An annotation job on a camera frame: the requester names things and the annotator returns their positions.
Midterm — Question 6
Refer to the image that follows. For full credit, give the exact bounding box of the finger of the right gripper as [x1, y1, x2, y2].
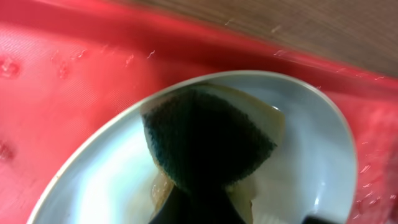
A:
[301, 215, 341, 224]

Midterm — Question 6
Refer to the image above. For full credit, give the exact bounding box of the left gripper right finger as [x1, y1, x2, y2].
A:
[198, 189, 245, 224]

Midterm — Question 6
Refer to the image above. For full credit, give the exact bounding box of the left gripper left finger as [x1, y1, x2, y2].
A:
[149, 186, 192, 224]

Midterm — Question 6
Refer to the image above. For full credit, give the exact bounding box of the green yellow sponge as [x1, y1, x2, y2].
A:
[140, 84, 285, 223]

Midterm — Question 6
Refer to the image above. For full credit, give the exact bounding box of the light blue plate back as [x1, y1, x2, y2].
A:
[28, 70, 358, 223]

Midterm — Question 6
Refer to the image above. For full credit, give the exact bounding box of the red plastic tray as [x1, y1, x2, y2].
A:
[1, 0, 397, 223]

